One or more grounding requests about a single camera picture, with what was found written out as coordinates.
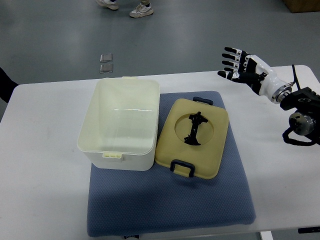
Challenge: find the dark object at left edge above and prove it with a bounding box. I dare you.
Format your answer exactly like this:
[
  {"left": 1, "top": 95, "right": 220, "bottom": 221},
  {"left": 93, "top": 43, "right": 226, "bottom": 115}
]
[{"left": 0, "top": 68, "right": 19, "bottom": 104}]

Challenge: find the white sneaker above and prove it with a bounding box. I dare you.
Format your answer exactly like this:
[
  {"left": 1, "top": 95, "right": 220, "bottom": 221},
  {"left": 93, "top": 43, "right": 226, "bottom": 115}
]
[
  {"left": 129, "top": 3, "right": 154, "bottom": 18},
  {"left": 95, "top": 0, "right": 119, "bottom": 11}
]

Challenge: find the yellow box lid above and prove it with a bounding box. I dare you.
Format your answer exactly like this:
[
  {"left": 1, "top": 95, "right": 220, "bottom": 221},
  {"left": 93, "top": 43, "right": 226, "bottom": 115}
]
[{"left": 154, "top": 98, "right": 229, "bottom": 180}]

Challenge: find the right white sneaker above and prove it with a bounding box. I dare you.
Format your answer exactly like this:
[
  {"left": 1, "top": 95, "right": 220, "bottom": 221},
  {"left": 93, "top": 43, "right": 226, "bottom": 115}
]
[{"left": 129, "top": 3, "right": 154, "bottom": 18}]

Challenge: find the black bracket under table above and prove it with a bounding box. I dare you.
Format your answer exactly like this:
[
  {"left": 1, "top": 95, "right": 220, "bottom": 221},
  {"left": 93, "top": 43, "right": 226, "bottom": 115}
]
[{"left": 298, "top": 226, "right": 320, "bottom": 234}]

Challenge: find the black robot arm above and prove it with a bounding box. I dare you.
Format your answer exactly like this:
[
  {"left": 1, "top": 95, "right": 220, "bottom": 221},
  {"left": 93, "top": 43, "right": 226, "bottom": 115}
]
[{"left": 280, "top": 65, "right": 320, "bottom": 146}]

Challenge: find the left white sneaker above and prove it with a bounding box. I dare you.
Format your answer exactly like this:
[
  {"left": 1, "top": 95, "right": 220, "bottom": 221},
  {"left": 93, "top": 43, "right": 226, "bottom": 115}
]
[{"left": 95, "top": 0, "right": 119, "bottom": 11}]

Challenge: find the blue padded mat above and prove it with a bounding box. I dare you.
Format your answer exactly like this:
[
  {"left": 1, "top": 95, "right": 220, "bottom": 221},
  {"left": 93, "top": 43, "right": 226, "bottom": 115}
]
[{"left": 86, "top": 90, "right": 257, "bottom": 237}]

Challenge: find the white storage box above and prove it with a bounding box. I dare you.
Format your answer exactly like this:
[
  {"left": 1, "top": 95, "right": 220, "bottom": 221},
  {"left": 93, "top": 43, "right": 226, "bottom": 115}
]
[{"left": 77, "top": 77, "right": 160, "bottom": 171}]

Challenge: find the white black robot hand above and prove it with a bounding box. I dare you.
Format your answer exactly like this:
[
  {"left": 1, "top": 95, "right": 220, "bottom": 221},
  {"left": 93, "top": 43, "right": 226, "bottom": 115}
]
[{"left": 217, "top": 47, "right": 292, "bottom": 104}]

